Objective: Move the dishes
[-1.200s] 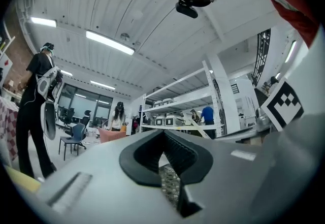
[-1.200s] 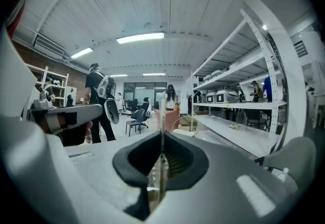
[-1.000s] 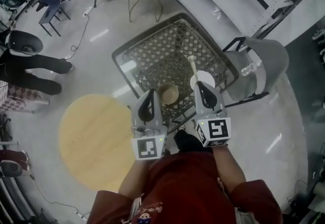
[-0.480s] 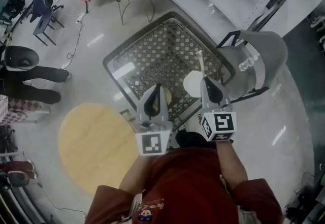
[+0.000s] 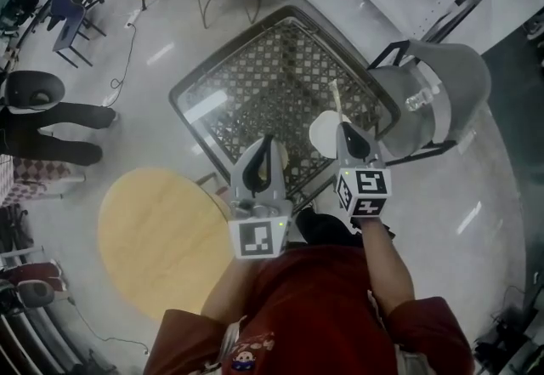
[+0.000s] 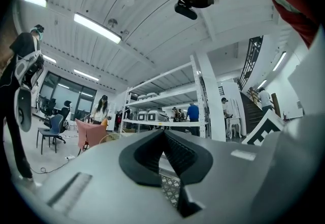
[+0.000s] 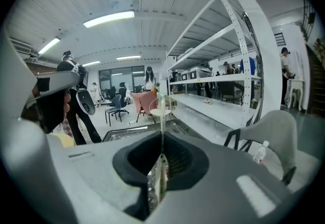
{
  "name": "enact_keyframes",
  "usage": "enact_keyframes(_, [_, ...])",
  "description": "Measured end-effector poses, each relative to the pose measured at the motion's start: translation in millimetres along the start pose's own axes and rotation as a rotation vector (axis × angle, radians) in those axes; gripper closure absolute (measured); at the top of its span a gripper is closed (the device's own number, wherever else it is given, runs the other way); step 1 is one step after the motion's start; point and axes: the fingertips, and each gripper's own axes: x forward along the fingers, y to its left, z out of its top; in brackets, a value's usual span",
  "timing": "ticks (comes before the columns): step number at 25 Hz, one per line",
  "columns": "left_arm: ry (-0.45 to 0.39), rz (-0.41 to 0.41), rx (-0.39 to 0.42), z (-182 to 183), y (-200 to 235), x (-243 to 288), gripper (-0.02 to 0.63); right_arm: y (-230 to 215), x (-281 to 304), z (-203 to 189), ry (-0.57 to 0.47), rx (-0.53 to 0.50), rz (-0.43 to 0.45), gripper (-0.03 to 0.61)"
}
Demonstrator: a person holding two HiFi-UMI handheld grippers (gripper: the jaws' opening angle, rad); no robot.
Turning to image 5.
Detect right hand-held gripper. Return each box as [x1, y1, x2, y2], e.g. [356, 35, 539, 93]
[335, 122, 393, 219]

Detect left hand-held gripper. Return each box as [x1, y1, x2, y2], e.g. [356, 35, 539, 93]
[227, 134, 295, 259]

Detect white round plate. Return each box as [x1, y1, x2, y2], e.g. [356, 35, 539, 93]
[309, 109, 354, 158]

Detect wooden chopstick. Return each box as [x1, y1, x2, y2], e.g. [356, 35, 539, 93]
[327, 79, 346, 128]

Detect person's right forearm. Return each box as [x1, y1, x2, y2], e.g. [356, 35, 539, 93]
[360, 218, 417, 315]

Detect person's left forearm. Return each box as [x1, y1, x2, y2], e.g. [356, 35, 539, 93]
[199, 256, 273, 323]

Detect person's black trousers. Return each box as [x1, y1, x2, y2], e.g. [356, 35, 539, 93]
[295, 209, 365, 251]

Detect clear plastic water bottle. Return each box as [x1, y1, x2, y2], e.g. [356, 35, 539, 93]
[404, 86, 441, 111]

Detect metal mesh basket cart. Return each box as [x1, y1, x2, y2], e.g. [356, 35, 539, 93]
[168, 5, 403, 213]

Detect round wooden table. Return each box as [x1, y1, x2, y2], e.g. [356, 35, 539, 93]
[97, 167, 235, 323]

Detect grey shell chair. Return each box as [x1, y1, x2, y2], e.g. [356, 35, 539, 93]
[365, 37, 493, 161]

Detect person's red shirt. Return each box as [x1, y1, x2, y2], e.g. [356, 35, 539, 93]
[142, 245, 475, 375]

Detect pink checkered cloth table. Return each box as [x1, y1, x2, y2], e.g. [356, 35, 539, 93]
[0, 154, 86, 207]

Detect blue chair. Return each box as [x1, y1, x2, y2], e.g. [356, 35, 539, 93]
[45, 0, 107, 69]

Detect black cable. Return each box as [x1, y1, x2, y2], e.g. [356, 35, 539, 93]
[109, 22, 138, 109]

